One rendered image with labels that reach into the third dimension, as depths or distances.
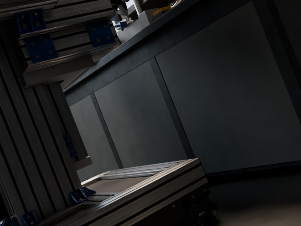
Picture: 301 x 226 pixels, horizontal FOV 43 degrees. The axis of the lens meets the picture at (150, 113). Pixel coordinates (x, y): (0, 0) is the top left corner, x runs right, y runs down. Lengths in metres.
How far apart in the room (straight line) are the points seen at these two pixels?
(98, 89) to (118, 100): 0.19
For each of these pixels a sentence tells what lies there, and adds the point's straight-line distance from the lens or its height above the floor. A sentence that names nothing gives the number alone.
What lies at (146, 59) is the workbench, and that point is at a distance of 1.87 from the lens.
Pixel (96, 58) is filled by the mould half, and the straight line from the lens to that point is 2.11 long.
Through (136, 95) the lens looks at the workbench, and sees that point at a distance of 2.00.
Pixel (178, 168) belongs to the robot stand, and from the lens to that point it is 1.28.
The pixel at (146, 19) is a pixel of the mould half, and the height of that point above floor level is 0.85.
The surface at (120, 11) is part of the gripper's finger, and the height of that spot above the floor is 0.96.
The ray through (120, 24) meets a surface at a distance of 1.96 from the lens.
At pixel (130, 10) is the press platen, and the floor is 1.26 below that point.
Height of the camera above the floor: 0.44
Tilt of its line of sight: level
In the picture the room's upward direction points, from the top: 22 degrees counter-clockwise
